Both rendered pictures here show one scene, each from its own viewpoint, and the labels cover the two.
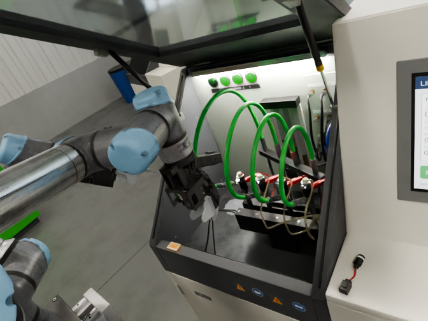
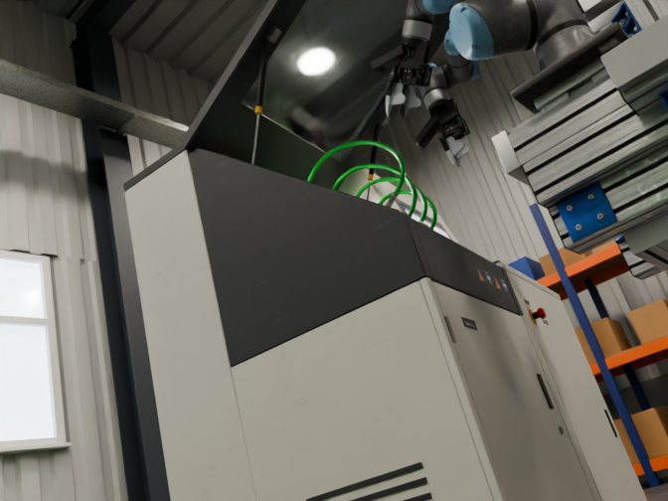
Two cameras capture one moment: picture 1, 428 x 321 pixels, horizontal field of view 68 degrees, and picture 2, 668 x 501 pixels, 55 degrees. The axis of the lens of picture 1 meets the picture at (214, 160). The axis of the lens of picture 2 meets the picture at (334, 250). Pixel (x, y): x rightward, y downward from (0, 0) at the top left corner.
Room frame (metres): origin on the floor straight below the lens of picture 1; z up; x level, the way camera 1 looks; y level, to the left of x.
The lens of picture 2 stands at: (1.54, 1.59, 0.34)
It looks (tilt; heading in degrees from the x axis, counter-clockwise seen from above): 23 degrees up; 253
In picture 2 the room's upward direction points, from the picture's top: 16 degrees counter-clockwise
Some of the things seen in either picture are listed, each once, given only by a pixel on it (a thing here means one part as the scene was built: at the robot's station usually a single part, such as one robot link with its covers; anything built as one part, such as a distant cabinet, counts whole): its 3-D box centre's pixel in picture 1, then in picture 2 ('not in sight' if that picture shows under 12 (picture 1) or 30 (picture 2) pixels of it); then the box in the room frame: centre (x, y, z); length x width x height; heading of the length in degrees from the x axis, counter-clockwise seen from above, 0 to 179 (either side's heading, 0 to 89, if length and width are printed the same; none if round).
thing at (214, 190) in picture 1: (208, 193); not in sight; (0.62, 0.04, 1.32); 0.05 x 0.02 x 0.09; 45
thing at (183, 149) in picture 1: (175, 148); (437, 102); (0.62, 0.07, 1.46); 0.08 x 0.08 x 0.05
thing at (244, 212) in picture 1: (285, 226); not in sight; (0.84, -0.15, 0.91); 0.34 x 0.10 x 0.15; 45
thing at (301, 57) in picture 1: (249, 64); not in sight; (1.12, -0.25, 1.43); 0.54 x 0.03 x 0.02; 45
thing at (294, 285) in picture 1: (229, 276); (465, 274); (0.76, 0.10, 0.87); 0.62 x 0.04 x 0.16; 45
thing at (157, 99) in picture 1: (158, 116); (430, 82); (0.62, 0.07, 1.54); 0.09 x 0.08 x 0.11; 156
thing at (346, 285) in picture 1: (352, 273); not in sight; (0.52, -0.22, 0.99); 0.12 x 0.02 x 0.02; 127
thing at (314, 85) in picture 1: (327, 117); not in sight; (0.95, -0.42, 1.20); 0.13 x 0.03 x 0.31; 45
